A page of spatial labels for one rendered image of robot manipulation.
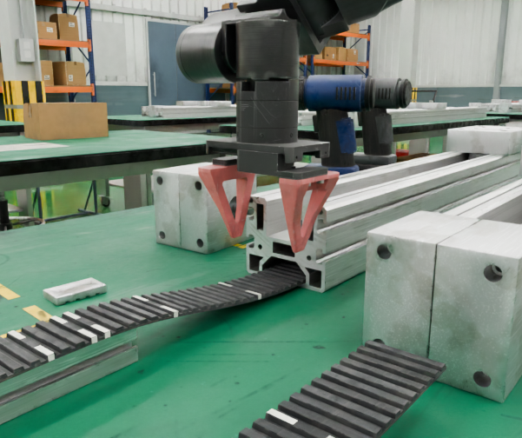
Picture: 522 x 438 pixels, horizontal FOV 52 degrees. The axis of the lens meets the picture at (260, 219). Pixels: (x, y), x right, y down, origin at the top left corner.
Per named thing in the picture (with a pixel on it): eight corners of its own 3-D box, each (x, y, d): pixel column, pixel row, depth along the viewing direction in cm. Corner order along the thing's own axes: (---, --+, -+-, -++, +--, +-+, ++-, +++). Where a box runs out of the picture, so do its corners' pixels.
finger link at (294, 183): (279, 235, 55) (280, 143, 53) (338, 248, 51) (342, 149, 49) (234, 249, 50) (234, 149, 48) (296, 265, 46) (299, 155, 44)
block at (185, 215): (223, 258, 63) (221, 178, 61) (155, 242, 69) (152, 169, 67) (271, 240, 71) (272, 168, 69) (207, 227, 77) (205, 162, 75)
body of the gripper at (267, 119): (248, 153, 56) (248, 80, 54) (331, 162, 50) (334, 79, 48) (203, 159, 51) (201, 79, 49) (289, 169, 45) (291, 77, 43)
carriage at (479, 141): (506, 170, 93) (511, 131, 92) (444, 165, 100) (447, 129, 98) (530, 162, 105) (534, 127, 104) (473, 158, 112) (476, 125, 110)
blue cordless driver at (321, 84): (366, 210, 88) (372, 73, 83) (252, 203, 94) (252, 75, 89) (371, 202, 95) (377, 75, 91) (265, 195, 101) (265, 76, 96)
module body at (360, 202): (324, 293, 52) (327, 207, 50) (246, 272, 58) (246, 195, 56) (532, 186, 112) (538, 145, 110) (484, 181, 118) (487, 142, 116)
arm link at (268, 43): (269, 3, 43) (313, 10, 47) (213, 11, 48) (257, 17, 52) (268, 91, 45) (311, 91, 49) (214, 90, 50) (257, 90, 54)
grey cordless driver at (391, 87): (397, 192, 105) (404, 76, 100) (305, 184, 114) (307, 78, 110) (407, 187, 111) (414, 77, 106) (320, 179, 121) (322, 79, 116)
